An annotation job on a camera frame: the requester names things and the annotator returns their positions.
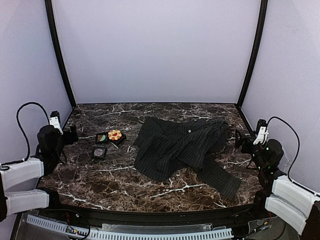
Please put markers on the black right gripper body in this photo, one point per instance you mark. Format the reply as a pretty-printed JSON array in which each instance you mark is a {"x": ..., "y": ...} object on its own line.
[{"x": 246, "y": 145}]

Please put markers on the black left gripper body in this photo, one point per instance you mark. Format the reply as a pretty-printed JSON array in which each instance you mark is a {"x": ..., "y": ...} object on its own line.
[{"x": 67, "y": 135}]

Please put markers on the dark pinstriped garment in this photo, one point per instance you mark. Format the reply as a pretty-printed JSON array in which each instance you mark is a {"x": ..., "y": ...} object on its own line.
[{"x": 165, "y": 147}]

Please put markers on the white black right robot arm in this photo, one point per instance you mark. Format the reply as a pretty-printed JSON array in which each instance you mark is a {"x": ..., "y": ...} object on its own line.
[{"x": 294, "y": 203}]

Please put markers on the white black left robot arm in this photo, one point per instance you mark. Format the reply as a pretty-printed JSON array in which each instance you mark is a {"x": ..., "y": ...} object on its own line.
[{"x": 51, "y": 143}]

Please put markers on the black square box rear left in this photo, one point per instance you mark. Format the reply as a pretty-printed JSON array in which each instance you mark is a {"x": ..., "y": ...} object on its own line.
[{"x": 107, "y": 140}]

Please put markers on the black square box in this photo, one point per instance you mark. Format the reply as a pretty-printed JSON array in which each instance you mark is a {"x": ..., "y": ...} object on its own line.
[
  {"x": 107, "y": 140},
  {"x": 118, "y": 142},
  {"x": 102, "y": 157}
]

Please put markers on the black square box front left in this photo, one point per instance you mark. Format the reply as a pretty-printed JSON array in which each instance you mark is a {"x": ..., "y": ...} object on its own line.
[{"x": 102, "y": 157}]

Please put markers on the black square box right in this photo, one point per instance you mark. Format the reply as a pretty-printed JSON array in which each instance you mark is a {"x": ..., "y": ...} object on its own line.
[{"x": 118, "y": 142}]

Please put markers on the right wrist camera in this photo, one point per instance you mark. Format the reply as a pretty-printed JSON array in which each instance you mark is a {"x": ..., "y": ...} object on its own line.
[{"x": 261, "y": 132}]

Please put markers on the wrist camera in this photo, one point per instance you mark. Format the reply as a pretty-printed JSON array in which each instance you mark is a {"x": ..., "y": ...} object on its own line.
[
  {"x": 55, "y": 122},
  {"x": 261, "y": 132}
]

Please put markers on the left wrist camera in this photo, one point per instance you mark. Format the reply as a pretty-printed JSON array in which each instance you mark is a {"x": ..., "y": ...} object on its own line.
[{"x": 55, "y": 122}]

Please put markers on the black front table rail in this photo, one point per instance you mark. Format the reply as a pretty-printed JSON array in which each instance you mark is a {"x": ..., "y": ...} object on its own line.
[{"x": 229, "y": 217}]

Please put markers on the white slotted cable duct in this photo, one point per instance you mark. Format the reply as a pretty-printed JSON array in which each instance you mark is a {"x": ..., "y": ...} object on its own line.
[{"x": 132, "y": 232}]

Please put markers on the black left frame post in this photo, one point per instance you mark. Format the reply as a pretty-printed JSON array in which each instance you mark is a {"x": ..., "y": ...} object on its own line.
[{"x": 58, "y": 52}]

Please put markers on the black frame post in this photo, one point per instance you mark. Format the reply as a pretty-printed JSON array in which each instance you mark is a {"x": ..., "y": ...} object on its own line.
[
  {"x": 254, "y": 52},
  {"x": 58, "y": 52}
]

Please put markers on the black right frame post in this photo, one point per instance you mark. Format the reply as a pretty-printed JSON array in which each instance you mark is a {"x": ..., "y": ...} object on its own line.
[{"x": 254, "y": 52}]

